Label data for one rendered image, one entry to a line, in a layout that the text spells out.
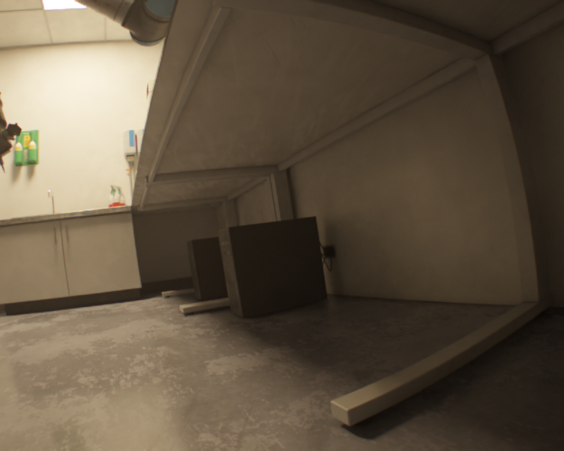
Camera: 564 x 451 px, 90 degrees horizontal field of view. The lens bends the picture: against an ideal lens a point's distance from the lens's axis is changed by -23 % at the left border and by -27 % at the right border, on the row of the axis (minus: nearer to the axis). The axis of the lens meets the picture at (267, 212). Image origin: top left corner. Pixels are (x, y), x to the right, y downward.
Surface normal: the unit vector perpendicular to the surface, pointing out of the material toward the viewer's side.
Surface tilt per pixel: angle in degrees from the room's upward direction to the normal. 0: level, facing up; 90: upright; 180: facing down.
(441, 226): 90
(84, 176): 90
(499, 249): 90
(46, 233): 90
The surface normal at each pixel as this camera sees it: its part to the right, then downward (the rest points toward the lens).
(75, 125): 0.38, -0.14
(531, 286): -0.91, 0.11
